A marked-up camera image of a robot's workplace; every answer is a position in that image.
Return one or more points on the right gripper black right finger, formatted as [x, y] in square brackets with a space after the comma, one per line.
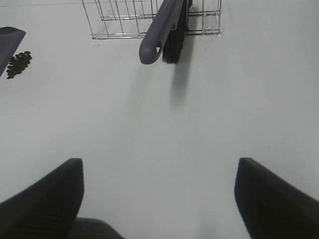
[270, 207]

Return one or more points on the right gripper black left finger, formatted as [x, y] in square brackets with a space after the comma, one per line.
[48, 208]

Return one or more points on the pile of coffee beans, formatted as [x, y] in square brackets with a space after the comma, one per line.
[18, 63]

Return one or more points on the purple plastic dustpan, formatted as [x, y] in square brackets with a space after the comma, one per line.
[10, 39]

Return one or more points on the purple hand brush black bristles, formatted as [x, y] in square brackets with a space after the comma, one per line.
[166, 34]

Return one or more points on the chrome wire dish rack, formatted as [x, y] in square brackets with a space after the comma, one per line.
[127, 19]

